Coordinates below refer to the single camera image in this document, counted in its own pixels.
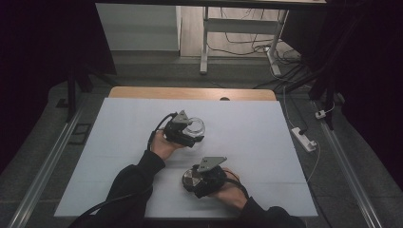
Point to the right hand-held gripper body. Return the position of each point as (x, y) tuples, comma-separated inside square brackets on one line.
[(213, 182)]

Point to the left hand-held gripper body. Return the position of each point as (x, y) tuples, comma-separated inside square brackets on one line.
[(174, 130)]

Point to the clear glass jar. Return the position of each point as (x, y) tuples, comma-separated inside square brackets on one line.
[(199, 126)]

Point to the person's left hand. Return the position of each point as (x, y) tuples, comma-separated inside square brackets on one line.
[(163, 147)]

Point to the person's right hand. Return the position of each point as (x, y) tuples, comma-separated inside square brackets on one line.
[(231, 194)]

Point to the wooden table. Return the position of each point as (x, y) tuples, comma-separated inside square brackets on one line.
[(177, 93)]

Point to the pale blue table board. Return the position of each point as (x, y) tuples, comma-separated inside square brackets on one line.
[(253, 142)]

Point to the white power strip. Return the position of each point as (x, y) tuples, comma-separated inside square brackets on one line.
[(304, 139)]

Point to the black plug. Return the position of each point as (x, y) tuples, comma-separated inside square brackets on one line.
[(303, 130)]

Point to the black metal stand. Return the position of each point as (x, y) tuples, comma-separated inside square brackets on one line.
[(71, 95), (329, 101)]

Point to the small white adapter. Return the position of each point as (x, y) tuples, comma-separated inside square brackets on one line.
[(320, 114)]

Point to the black curtain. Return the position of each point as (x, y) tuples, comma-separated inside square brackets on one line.
[(38, 63), (370, 79)]

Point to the white wall panel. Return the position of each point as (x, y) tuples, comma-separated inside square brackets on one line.
[(136, 28)]

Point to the white desk frame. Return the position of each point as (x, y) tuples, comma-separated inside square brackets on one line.
[(240, 26)]

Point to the metal floor rail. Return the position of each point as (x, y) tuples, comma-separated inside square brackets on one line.
[(44, 171), (348, 174)]

